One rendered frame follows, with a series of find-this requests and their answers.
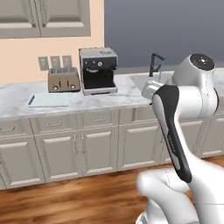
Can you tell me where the black and silver coffee machine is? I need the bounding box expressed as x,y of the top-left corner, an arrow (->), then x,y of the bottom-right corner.
78,46 -> 119,96

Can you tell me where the pale kitchen sink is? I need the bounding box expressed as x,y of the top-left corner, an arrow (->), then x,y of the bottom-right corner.
129,71 -> 177,93

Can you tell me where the beige wall cupboard door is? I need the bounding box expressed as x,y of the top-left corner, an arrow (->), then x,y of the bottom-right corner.
37,0 -> 92,39
0,0 -> 42,39

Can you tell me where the beige base cupboard door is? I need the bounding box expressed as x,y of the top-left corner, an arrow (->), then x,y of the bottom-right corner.
79,127 -> 120,177
34,130 -> 82,182
117,123 -> 165,172
200,115 -> 224,159
0,136 -> 46,189
161,119 -> 206,165

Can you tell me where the beige drawer front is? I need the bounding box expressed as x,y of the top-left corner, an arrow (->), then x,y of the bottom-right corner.
0,117 -> 33,138
80,109 -> 120,130
30,114 -> 81,135
118,106 -> 158,126

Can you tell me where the grey wall socket plate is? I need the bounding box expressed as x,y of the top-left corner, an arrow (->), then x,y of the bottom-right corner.
38,56 -> 50,72
49,55 -> 61,70
61,54 -> 74,69

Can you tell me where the black sink tap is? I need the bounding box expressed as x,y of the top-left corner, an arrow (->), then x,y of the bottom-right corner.
148,52 -> 166,78

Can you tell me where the brown metal toaster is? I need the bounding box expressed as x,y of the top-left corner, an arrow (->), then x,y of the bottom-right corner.
47,66 -> 81,94

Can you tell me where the pale rectangular tray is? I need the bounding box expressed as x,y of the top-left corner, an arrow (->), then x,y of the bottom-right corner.
26,92 -> 74,109

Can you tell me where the silver drawer handle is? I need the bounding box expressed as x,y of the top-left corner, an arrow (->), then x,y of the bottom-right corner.
0,126 -> 16,133
90,115 -> 107,123
45,121 -> 63,128

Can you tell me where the silver cupboard door handle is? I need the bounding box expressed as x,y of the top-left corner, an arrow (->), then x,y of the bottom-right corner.
73,134 -> 80,156
80,133 -> 87,155

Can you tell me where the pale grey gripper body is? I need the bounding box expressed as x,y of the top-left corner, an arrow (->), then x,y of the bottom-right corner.
141,80 -> 165,101

